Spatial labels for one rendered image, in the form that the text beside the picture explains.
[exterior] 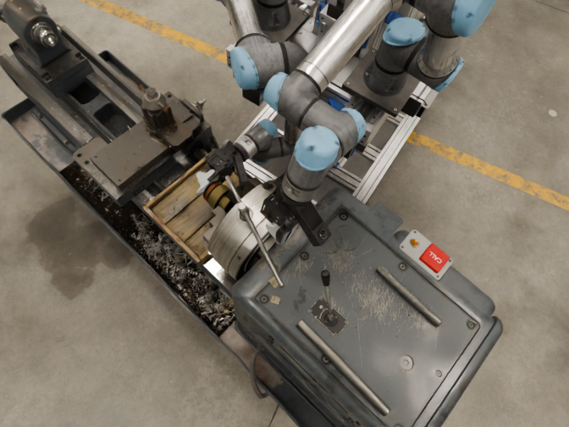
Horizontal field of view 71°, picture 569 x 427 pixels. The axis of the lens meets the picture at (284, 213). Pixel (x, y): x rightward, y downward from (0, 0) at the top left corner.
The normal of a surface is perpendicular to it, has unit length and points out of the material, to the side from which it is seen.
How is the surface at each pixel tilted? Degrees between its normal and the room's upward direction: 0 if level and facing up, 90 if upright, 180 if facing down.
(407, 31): 7
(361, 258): 0
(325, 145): 14
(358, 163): 0
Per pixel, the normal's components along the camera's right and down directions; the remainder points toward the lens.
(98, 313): 0.07, -0.40
